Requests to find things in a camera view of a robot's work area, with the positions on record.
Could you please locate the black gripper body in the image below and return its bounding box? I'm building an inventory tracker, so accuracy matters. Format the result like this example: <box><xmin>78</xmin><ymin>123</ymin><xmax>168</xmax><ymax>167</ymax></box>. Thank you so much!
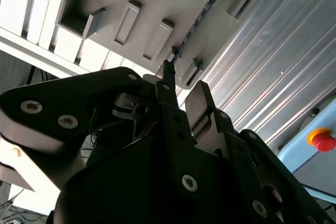
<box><xmin>48</xmin><ymin>95</ymin><xmax>237</xmax><ymax>224</ymax></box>

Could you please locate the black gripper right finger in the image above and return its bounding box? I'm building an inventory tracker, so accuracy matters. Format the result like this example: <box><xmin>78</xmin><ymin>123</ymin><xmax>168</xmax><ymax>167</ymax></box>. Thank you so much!
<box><xmin>184</xmin><ymin>79</ymin><xmax>336</xmax><ymax>224</ymax></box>

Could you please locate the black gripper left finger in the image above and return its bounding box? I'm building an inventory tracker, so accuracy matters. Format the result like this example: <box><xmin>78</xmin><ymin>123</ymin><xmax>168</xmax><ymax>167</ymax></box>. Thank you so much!
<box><xmin>0</xmin><ymin>60</ymin><xmax>203</xmax><ymax>198</ymax></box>

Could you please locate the blue RAM stick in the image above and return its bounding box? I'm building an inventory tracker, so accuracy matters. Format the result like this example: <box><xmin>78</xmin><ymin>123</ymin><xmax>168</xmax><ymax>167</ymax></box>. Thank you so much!
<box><xmin>170</xmin><ymin>0</ymin><xmax>232</xmax><ymax>63</ymax></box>

